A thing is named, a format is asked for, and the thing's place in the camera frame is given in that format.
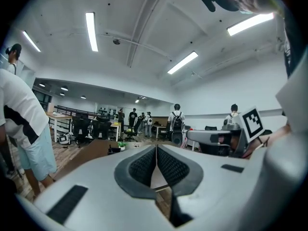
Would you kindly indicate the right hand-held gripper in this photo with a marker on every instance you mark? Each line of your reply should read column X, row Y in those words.
column 252, row 124

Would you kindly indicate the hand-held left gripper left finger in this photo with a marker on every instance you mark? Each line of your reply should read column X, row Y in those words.
column 96, row 189

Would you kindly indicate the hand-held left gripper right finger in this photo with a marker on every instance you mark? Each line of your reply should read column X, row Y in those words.
column 216, row 189

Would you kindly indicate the black square pen holder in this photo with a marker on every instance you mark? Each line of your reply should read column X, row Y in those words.
column 115, row 150

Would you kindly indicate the person's right forearm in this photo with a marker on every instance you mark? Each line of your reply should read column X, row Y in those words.
column 276, row 135

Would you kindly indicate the green potted plant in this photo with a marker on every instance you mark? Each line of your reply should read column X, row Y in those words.
column 122, row 145

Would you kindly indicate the white device on floor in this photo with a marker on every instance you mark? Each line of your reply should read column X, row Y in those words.
column 64, row 138

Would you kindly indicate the black office chair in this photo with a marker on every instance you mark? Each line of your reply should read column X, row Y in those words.
column 101, row 127
column 81, row 129
column 132, row 131

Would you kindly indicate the wooden desk with white legs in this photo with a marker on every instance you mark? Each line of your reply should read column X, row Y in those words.
column 59, row 117

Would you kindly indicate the ceiling tube light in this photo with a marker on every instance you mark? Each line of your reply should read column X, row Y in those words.
column 91, row 31
column 250, row 24
column 182, row 62
column 31, row 41

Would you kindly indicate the person's black printed shirt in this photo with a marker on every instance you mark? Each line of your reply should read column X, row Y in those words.
column 292, row 44

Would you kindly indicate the black head-mounted camera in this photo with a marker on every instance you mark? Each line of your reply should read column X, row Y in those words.
column 207, row 0

